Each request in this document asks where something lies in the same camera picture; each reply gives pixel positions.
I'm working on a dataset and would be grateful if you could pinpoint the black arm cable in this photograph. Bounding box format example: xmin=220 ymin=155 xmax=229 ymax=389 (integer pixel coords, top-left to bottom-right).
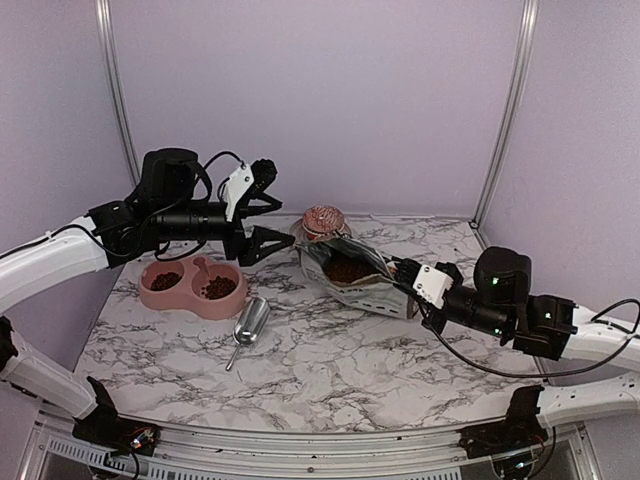
xmin=429 ymin=298 xmax=640 ymax=377
xmin=0 ymin=151 xmax=251 ymax=264

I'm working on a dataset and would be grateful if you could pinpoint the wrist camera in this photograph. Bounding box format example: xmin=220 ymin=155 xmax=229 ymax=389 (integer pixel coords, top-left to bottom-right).
xmin=217 ymin=159 xmax=277 ymax=223
xmin=415 ymin=262 xmax=463 ymax=308

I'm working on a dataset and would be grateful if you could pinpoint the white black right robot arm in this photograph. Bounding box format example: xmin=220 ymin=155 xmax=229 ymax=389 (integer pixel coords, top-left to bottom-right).
xmin=383 ymin=247 xmax=639 ymax=459

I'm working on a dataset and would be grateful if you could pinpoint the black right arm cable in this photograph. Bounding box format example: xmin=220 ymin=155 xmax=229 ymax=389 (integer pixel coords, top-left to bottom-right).
xmin=429 ymin=298 xmax=640 ymax=377

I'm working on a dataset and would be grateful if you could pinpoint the aluminium frame post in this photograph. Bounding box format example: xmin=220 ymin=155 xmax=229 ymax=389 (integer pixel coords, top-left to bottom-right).
xmin=472 ymin=0 xmax=540 ymax=230
xmin=94 ymin=0 xmax=154 ymax=219

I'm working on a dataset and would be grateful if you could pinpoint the left aluminium frame post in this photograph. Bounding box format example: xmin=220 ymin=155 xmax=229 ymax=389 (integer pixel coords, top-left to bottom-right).
xmin=94 ymin=0 xmax=154 ymax=219

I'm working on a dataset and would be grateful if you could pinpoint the silver metal scoop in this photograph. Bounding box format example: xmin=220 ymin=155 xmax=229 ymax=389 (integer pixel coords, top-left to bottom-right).
xmin=225 ymin=297 xmax=271 ymax=371

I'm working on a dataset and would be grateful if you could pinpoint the white brown pet food bag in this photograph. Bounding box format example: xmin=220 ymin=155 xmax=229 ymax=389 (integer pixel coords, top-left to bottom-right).
xmin=296 ymin=235 xmax=417 ymax=319

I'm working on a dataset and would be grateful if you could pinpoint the brown kibble in feeder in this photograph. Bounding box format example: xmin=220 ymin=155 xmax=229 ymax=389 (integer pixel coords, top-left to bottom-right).
xmin=149 ymin=271 xmax=237 ymax=300

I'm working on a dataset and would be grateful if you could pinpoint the white tape roll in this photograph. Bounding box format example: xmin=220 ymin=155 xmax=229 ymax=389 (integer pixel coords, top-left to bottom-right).
xmin=289 ymin=219 xmax=353 ymax=249

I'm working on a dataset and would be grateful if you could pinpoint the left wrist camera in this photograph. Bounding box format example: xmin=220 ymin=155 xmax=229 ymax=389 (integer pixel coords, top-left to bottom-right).
xmin=217 ymin=159 xmax=277 ymax=223

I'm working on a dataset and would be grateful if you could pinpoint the pink double pet feeder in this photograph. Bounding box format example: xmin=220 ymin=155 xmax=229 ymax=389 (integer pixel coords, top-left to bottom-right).
xmin=138 ymin=255 xmax=248 ymax=320

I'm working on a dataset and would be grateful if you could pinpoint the right aluminium frame post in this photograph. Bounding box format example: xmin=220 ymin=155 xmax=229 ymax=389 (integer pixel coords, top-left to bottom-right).
xmin=472 ymin=0 xmax=540 ymax=230

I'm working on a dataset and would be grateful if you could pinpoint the red patterned ceramic bowl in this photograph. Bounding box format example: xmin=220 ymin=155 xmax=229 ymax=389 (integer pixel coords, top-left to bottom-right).
xmin=302 ymin=205 xmax=345 ymax=240

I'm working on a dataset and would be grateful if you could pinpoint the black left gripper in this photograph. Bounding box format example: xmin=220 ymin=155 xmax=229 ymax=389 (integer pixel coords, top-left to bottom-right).
xmin=156 ymin=193 xmax=296 ymax=265

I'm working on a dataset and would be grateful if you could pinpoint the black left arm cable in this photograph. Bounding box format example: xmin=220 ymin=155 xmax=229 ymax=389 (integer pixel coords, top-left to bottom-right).
xmin=0 ymin=151 xmax=251 ymax=264

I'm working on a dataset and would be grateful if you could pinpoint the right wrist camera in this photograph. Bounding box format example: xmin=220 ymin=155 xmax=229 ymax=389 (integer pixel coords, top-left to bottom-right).
xmin=415 ymin=262 xmax=463 ymax=308

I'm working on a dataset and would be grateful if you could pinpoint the aluminium front frame rail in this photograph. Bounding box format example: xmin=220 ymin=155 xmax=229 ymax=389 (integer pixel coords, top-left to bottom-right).
xmin=19 ymin=394 xmax=601 ymax=480

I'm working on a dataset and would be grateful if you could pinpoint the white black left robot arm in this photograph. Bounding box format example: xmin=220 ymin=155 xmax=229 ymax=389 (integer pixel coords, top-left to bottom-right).
xmin=1 ymin=148 xmax=294 ymax=456

